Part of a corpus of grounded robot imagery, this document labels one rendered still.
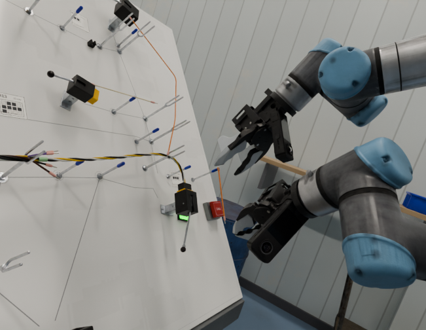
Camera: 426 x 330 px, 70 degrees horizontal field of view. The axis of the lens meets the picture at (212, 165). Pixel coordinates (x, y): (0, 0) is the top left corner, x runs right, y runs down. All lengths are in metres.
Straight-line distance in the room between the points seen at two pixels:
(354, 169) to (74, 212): 0.51
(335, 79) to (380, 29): 2.41
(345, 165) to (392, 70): 0.16
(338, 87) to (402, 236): 0.23
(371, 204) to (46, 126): 0.60
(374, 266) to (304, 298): 2.55
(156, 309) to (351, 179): 0.51
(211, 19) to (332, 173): 2.92
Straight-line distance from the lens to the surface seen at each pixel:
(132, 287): 0.71
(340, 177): 0.47
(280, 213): 0.53
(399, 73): 0.53
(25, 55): 0.78
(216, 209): 0.95
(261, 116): 0.71
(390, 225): 0.43
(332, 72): 0.52
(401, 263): 0.41
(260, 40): 3.03
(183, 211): 0.76
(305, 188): 0.51
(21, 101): 0.71
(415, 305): 2.82
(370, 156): 0.45
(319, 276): 2.86
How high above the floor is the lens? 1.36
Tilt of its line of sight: 8 degrees down
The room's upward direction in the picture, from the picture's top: 18 degrees clockwise
